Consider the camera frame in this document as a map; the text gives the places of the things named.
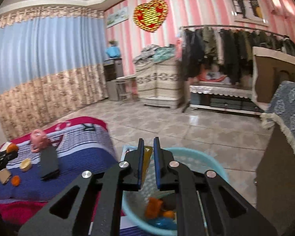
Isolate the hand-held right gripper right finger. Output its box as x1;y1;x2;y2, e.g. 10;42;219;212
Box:
153;137;277;236

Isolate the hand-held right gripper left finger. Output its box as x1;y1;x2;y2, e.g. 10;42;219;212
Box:
18;138;145;236

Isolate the foil snack bag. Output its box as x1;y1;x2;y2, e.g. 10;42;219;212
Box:
141;146;153;186

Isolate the orange snack packet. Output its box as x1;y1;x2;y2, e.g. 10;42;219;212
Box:
145;197;164;220

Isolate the light blue plastic basket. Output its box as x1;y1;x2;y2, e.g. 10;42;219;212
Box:
122;147;229;236

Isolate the blue plastic bag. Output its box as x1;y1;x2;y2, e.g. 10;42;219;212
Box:
147;218;179;230

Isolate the printed paper sheet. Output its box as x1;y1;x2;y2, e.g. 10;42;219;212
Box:
122;145;139;163

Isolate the cream paper bowl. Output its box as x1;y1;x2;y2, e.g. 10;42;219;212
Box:
20;159;32;172

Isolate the black padded case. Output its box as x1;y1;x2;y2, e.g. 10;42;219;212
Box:
40;146;60;181

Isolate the cloth-covered cabinet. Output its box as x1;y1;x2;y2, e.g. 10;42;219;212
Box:
134;59;183;110

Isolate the small metal side table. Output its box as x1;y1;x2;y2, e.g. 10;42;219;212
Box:
112;75;137;104

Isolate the low bench with lace cover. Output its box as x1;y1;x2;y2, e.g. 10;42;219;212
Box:
189;84;263;116

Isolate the grey water dispenser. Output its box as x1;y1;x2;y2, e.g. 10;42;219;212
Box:
104;58;124;101

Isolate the blue floral curtain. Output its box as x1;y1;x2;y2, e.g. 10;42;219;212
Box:
0;7;110;140

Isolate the red white printed bag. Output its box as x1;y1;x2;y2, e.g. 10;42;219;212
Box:
199;69;231;84

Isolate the pile of clothes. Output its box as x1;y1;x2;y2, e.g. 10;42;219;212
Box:
134;44;177;64

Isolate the brown wooden cabinet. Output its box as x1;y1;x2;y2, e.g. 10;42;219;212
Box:
256;120;295;234

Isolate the plant with blue cover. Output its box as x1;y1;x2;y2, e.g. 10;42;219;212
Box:
106;39;121;58

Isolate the row of hanging clothes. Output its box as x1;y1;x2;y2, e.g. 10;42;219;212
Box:
181;27;295;85

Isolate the blue lace cloth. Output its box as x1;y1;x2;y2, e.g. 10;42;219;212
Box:
261;81;295;187

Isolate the cardboard box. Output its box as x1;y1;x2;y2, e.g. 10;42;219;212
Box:
252;46;295;104

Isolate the red gold heart decoration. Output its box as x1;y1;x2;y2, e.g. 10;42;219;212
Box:
133;0;169;32

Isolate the metal clothes rack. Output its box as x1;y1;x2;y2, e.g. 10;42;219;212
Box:
179;25;293;113

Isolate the framed window picture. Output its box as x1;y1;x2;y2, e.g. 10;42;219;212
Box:
224;0;269;26

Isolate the landscape wall poster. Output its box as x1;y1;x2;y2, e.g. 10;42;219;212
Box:
106;6;129;29

